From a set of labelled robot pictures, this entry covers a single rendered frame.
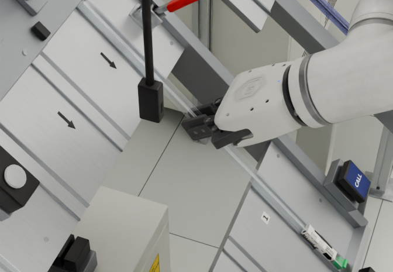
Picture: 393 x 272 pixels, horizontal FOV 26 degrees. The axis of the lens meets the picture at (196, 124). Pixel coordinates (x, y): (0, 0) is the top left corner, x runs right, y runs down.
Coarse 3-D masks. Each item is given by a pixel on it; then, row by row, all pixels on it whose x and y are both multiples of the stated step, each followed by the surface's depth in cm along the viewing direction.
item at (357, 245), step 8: (360, 232) 122; (368, 232) 122; (352, 240) 122; (360, 240) 121; (352, 248) 121; (360, 248) 120; (352, 256) 119; (360, 256) 119; (352, 264) 118; (360, 264) 119
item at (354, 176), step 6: (354, 168) 121; (348, 174) 120; (354, 174) 121; (360, 174) 122; (348, 180) 119; (354, 180) 120; (360, 180) 121; (366, 180) 122; (354, 186) 120; (360, 186) 121; (366, 186) 122; (360, 192) 120; (366, 192) 121
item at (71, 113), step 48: (96, 0) 105; (48, 48) 97; (96, 48) 102; (48, 96) 95; (96, 96) 99; (0, 144) 88; (48, 144) 93; (96, 144) 97; (48, 192) 90; (0, 240) 85; (48, 240) 88
